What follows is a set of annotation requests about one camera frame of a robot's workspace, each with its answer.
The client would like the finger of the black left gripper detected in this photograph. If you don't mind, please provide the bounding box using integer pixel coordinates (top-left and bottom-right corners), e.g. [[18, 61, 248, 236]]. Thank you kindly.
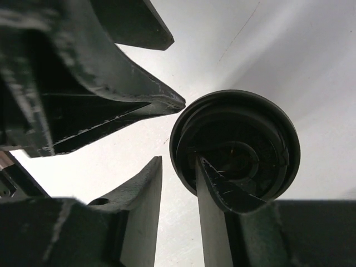
[[1, 16, 185, 157], [91, 0, 175, 51]]

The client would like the black cup lid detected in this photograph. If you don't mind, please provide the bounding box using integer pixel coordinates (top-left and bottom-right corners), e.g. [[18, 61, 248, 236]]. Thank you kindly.
[[196, 156, 266, 215]]

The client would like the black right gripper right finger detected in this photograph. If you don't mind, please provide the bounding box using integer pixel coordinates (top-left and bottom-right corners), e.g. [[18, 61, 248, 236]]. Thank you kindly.
[[194, 155, 356, 267]]

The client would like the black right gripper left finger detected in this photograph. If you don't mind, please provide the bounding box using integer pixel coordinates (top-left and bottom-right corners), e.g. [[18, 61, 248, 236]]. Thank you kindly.
[[1, 156, 162, 266]]

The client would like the stack of black lids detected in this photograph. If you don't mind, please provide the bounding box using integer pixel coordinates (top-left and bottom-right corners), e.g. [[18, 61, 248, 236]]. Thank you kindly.
[[169, 90, 301, 200]]

